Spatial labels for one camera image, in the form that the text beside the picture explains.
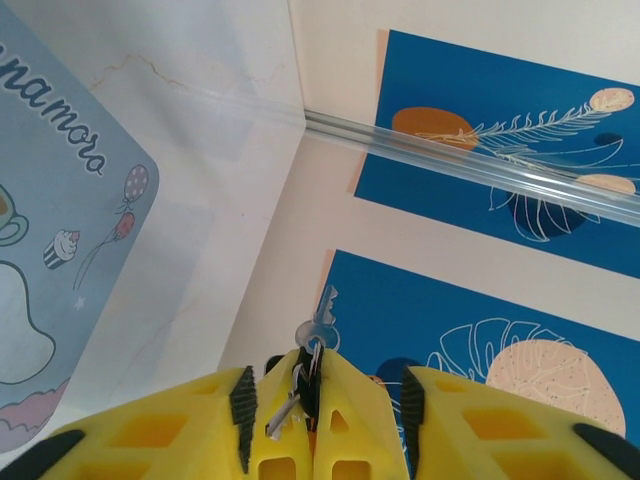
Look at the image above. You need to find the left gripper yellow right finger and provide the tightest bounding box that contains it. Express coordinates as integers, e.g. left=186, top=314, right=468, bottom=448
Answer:
left=399, top=366, right=640, bottom=480

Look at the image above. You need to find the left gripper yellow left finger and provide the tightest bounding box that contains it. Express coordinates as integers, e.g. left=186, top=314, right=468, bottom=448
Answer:
left=0, top=366, right=260, bottom=480

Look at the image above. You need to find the small silver key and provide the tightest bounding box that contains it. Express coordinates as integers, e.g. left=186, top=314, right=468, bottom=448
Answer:
left=295, top=283, right=342, bottom=352
left=263, top=363, right=306, bottom=443

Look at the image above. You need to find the pastel blue cartoon tin box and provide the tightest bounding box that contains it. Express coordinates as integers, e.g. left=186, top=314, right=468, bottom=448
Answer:
left=0, top=0, right=161, bottom=441

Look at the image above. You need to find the blue panel monstera leaf print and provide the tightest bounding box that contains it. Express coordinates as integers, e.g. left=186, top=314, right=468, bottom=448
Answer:
left=314, top=248, right=640, bottom=480

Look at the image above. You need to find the blue panel orange circle feather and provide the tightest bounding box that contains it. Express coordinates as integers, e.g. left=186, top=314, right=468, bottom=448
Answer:
left=347, top=28, right=640, bottom=280

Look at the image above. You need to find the aluminium frame post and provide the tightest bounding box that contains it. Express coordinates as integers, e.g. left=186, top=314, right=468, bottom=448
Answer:
left=302, top=110, right=640, bottom=230

